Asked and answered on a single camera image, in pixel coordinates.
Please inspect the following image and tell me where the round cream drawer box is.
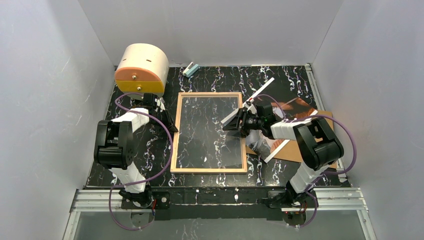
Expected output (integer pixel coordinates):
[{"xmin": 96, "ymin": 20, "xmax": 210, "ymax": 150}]
[{"xmin": 114, "ymin": 43, "xmax": 169, "ymax": 100}]

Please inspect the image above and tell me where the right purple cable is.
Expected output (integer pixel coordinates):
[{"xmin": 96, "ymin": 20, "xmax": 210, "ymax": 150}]
[{"xmin": 251, "ymin": 94, "xmax": 358, "ymax": 229}]

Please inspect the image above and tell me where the small light blue clip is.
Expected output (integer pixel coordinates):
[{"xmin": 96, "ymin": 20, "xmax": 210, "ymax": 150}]
[{"xmin": 182, "ymin": 61, "xmax": 200, "ymax": 78}]

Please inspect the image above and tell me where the clear acrylic sheet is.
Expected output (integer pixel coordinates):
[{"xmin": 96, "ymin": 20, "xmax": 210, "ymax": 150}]
[{"xmin": 176, "ymin": 96, "xmax": 244, "ymax": 170}]

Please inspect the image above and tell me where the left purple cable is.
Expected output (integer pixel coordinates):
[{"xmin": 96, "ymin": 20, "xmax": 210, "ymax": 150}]
[{"xmin": 109, "ymin": 92, "xmax": 174, "ymax": 231}]

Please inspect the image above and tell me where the white wooden picture frame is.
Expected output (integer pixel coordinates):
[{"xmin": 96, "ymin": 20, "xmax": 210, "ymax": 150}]
[{"xmin": 170, "ymin": 92, "xmax": 248, "ymax": 174}]

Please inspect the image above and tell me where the purple cable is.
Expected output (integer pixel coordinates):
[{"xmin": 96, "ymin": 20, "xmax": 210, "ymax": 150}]
[
  {"xmin": 251, "ymin": 94, "xmax": 358, "ymax": 229},
  {"xmin": 109, "ymin": 92, "xmax": 174, "ymax": 231}
]

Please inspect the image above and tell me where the brown cardboard backing board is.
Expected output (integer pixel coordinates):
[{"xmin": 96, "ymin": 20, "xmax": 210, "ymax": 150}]
[{"xmin": 246, "ymin": 110, "xmax": 338, "ymax": 169}]

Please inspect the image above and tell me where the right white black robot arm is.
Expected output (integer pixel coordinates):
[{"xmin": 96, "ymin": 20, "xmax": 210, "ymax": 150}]
[{"xmin": 221, "ymin": 103, "xmax": 344, "ymax": 209}]

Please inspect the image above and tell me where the printed photo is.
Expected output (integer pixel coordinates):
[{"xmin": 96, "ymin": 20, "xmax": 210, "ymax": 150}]
[{"xmin": 221, "ymin": 77, "xmax": 317, "ymax": 163}]

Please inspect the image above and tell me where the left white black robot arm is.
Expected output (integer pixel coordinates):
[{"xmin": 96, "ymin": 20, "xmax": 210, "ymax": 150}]
[{"xmin": 93, "ymin": 93, "xmax": 178, "ymax": 208}]

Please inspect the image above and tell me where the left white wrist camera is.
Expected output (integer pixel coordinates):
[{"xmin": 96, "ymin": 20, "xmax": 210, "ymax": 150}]
[{"xmin": 155, "ymin": 98, "xmax": 166, "ymax": 112}]

